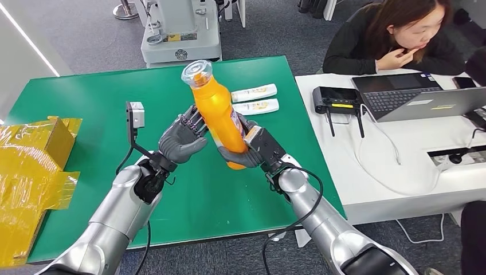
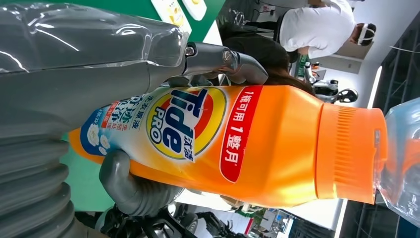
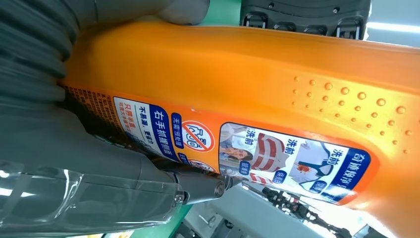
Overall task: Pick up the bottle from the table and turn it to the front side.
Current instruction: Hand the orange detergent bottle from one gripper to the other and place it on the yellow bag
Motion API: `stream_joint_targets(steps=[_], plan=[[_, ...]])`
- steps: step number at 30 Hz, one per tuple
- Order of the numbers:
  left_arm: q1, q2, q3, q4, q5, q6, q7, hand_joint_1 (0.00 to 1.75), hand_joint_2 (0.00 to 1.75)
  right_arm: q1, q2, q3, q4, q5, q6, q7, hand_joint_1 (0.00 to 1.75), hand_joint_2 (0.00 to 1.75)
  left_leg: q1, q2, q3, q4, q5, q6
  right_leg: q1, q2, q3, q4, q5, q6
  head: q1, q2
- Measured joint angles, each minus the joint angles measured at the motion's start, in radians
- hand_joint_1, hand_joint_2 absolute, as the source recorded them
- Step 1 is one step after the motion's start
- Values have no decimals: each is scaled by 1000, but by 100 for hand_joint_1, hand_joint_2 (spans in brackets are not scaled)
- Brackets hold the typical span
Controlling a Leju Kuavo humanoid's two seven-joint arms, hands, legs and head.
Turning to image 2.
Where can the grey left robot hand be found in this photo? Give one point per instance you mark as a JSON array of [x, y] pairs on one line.
[[65, 75]]

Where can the person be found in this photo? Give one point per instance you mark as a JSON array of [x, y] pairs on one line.
[[259, 52], [315, 29]]

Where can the orange detergent bottle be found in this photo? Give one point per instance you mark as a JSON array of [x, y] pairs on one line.
[[279, 144]]

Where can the white shampoo bottle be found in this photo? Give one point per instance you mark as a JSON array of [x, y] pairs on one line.
[[195, 8], [170, 13]]

